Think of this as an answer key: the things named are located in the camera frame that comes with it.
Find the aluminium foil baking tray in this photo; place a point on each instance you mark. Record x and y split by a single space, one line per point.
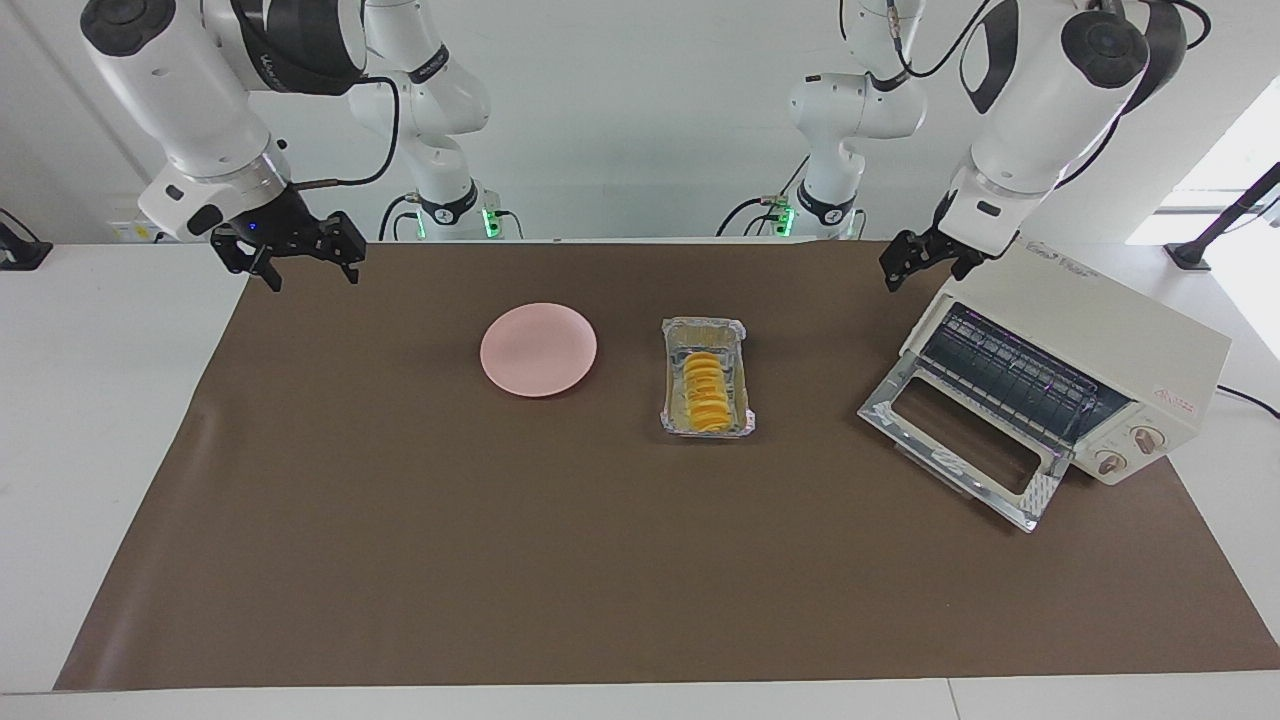
672 400

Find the cream toaster oven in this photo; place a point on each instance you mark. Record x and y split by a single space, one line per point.
1100 320

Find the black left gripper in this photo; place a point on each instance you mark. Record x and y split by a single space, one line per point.
925 250

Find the pink round plate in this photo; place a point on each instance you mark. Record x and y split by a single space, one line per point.
540 350

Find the glass oven door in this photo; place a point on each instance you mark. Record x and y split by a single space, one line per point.
900 425

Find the black table clamp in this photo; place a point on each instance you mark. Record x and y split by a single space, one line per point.
20 255

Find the round oven knob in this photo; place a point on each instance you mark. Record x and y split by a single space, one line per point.
1147 439
1112 463

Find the black stand with pole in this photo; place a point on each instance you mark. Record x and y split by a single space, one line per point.
1190 255

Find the yellow sliced bread loaf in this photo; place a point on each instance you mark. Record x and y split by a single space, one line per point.
706 395

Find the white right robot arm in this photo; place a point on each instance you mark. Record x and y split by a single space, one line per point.
180 80

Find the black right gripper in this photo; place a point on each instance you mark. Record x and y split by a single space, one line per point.
285 228

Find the brown table mat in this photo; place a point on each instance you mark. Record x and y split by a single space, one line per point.
640 560

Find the white wall socket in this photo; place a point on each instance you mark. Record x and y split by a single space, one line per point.
128 232

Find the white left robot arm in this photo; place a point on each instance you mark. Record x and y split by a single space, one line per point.
1040 110

